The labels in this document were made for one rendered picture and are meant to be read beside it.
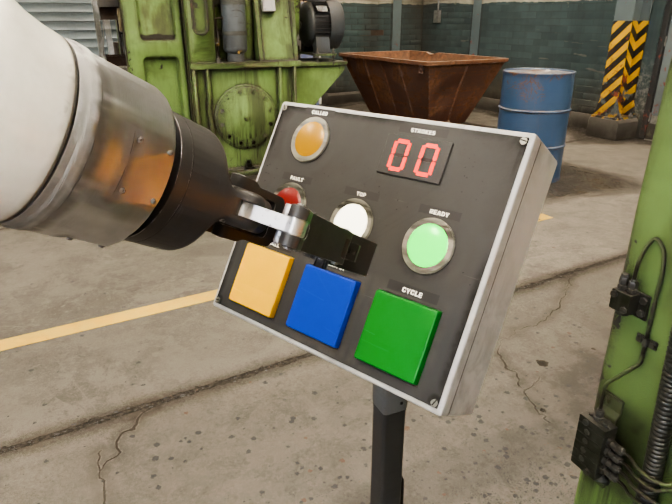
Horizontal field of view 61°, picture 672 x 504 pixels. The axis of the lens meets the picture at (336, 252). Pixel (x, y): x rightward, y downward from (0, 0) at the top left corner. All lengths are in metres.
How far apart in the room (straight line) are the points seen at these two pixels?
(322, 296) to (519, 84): 4.40
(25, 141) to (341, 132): 0.48
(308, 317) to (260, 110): 4.46
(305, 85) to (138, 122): 5.19
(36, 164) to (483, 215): 0.41
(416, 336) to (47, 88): 0.41
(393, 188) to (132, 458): 1.57
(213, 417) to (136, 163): 1.88
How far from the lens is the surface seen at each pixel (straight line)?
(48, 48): 0.27
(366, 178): 0.64
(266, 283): 0.68
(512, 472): 1.96
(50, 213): 0.27
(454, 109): 7.03
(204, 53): 4.89
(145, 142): 0.28
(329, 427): 2.04
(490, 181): 0.57
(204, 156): 0.31
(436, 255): 0.57
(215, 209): 0.31
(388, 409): 0.80
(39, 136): 0.25
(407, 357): 0.56
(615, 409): 0.81
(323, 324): 0.62
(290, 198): 0.69
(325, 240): 0.37
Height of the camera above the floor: 1.30
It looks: 23 degrees down
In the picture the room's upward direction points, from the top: straight up
